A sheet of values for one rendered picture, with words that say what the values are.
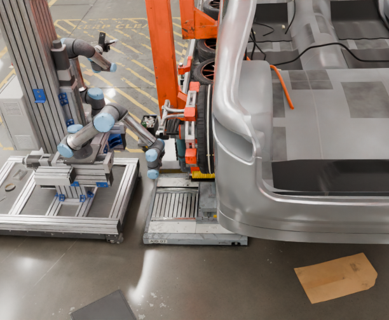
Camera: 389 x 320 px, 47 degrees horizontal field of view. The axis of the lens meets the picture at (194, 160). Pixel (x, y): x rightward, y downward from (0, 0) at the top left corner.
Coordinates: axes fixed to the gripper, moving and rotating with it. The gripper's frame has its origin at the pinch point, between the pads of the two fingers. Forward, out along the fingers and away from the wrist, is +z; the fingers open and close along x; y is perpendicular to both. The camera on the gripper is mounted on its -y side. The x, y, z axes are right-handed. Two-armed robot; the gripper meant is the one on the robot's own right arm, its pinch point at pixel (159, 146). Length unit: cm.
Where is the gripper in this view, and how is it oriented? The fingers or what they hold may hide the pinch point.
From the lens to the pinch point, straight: 324.3
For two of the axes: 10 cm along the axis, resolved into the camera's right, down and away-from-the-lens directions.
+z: 0.7, -6.3, 7.7
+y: -0.6, -7.8, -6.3
